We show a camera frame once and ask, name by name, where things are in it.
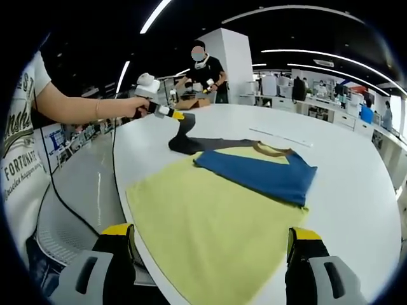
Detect long white counter cabinets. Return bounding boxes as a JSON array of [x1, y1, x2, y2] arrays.
[[240, 93, 407, 191]]

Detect blue white sign board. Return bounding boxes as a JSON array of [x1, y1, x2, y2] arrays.
[[47, 128, 69, 166]]

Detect white template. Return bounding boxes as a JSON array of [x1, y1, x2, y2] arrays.
[[249, 126, 315, 149]]

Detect curved ceiling light strip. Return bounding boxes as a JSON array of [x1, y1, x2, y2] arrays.
[[287, 63, 391, 97], [260, 48, 407, 95]]

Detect white square column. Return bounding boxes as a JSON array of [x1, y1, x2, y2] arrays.
[[208, 27, 255, 105]]

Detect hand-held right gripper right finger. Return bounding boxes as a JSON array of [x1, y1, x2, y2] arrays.
[[284, 226, 369, 305]]

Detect person's left hand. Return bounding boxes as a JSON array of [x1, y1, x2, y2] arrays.
[[125, 97, 152, 120]]

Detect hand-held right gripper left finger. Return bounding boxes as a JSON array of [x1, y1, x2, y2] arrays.
[[50, 223, 137, 305]]

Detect unlit curved ceiling track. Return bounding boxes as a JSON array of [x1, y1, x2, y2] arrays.
[[221, 4, 366, 25]]

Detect yellow blue black garment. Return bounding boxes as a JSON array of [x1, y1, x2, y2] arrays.
[[125, 113, 319, 305]]

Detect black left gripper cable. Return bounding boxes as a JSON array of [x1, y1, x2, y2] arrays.
[[31, 85, 120, 238]]

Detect brown cardboard box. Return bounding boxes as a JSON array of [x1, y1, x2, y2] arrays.
[[174, 97, 211, 111]]

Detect white box appliance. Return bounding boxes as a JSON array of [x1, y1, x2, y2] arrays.
[[262, 76, 277, 96]]

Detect straight ceiling light strip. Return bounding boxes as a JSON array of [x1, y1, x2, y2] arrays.
[[116, 60, 131, 93], [139, 0, 173, 34]]

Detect person's blue jeans leg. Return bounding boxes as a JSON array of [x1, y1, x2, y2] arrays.
[[25, 236, 64, 296]]

